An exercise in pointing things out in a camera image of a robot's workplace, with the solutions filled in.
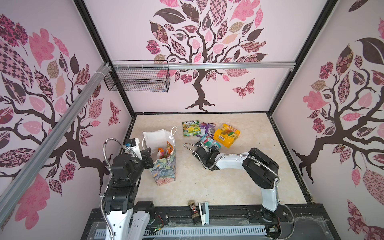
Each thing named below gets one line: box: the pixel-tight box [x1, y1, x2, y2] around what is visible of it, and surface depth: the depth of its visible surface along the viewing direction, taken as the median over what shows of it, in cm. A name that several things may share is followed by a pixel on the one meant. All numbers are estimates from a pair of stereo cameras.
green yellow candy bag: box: [182, 120, 202, 138], surface depth 109 cm
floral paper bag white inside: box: [142, 126, 178, 186], surface depth 81 cm
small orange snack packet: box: [158, 148, 165, 159], surface depth 84 cm
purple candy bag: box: [196, 122, 216, 138], surface depth 109 cm
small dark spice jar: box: [187, 200, 202, 226], surface depth 74 cm
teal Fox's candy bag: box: [200, 133, 222, 150], surface depth 100 cm
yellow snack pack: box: [213, 124, 241, 148], surface depth 102 cm
